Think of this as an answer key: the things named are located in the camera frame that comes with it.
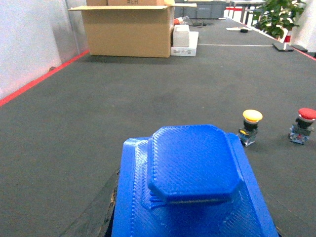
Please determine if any yellow push button switch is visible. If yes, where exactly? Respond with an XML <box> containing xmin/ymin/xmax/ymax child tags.
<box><xmin>237</xmin><ymin>109</ymin><xmax>263</xmax><ymax>147</ymax></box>

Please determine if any large cardboard box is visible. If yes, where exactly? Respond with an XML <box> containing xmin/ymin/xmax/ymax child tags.
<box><xmin>69</xmin><ymin>2</ymin><xmax>197</xmax><ymax>58</ymax></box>

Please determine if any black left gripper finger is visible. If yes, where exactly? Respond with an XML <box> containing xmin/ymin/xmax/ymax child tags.
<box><xmin>60</xmin><ymin>170</ymin><xmax>119</xmax><ymax>237</ymax></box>

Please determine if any blue 3D-printed part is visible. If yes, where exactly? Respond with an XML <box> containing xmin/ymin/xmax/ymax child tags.
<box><xmin>112</xmin><ymin>124</ymin><xmax>278</xmax><ymax>237</ymax></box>

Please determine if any green potted plant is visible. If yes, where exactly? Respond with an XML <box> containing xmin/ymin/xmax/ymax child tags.
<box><xmin>253</xmin><ymin>0</ymin><xmax>307</xmax><ymax>40</ymax></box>

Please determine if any red push button switch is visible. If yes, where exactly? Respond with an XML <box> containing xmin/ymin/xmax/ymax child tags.
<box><xmin>288</xmin><ymin>108</ymin><xmax>316</xmax><ymax>145</ymax></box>

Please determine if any white foam box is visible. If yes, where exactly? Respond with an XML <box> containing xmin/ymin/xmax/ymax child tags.
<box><xmin>170</xmin><ymin>25</ymin><xmax>199</xmax><ymax>57</ymax></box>

